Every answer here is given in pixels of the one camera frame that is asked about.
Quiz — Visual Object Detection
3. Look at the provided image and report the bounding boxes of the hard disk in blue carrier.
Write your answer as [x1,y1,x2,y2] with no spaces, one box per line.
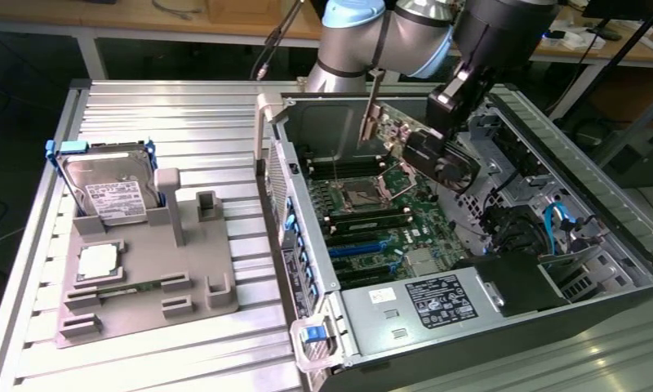
[44,138,162,228]

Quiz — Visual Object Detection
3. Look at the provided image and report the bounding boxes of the green RAM stick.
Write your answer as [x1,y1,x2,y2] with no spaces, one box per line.
[93,281,165,296]

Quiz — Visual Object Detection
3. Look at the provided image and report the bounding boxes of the grey plastic parts rack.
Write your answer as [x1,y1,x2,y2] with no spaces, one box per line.
[53,167,241,350]

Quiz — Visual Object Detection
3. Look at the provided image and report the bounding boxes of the blue wire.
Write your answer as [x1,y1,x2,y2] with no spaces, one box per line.
[540,201,573,257]

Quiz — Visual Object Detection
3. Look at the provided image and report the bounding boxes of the black slanted pole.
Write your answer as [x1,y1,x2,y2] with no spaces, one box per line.
[544,0,653,120]

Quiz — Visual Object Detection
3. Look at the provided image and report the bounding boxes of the blue expansion slot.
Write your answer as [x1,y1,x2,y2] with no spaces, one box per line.
[328,241,392,258]

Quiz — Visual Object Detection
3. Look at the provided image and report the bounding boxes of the silver chipset heatsink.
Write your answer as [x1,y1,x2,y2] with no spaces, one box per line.
[404,249,448,278]

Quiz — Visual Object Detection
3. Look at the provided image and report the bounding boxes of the metal disk bay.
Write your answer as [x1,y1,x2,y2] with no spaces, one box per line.
[437,129,525,230]

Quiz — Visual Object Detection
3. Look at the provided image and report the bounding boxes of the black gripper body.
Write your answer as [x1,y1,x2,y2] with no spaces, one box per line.
[450,0,562,93]

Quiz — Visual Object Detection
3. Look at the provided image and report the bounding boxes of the black RAM stick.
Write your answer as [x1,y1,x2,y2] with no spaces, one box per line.
[333,217,410,234]

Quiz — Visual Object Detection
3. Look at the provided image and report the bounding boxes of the black monitor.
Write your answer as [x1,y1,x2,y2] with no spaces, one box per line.
[580,0,653,22]

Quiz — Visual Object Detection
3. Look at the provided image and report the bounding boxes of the black plastic air duct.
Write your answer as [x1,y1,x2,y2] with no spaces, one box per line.
[477,253,572,320]

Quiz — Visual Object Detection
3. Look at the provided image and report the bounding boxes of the wooden desk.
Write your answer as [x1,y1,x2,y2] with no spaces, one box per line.
[0,0,653,67]

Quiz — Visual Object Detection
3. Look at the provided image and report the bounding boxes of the metal socket cover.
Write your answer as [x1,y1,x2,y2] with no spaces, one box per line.
[377,160,421,202]

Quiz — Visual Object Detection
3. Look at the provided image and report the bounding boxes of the open black PC case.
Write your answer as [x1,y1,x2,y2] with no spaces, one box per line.
[252,83,653,392]

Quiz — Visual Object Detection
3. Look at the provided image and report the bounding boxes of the silver CPU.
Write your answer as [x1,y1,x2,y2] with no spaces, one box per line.
[80,245,124,281]

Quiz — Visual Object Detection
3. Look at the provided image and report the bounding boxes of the grey power supply unit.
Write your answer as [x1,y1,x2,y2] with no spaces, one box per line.
[338,266,506,357]

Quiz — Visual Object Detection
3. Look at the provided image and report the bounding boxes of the hanging cable with metal plug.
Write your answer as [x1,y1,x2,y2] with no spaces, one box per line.
[254,0,306,81]

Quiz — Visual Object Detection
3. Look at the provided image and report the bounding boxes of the black expansion slot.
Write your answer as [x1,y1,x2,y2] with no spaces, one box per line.
[333,260,394,276]
[337,269,401,288]

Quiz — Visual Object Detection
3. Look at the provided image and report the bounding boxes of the CPU socket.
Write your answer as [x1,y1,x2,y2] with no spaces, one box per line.
[338,176,386,212]

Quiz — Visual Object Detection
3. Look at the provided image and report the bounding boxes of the green motherboard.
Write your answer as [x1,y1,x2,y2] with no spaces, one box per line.
[298,154,472,287]

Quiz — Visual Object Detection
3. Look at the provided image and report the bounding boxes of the graphics card with metal bracket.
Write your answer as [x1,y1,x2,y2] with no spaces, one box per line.
[354,66,484,196]

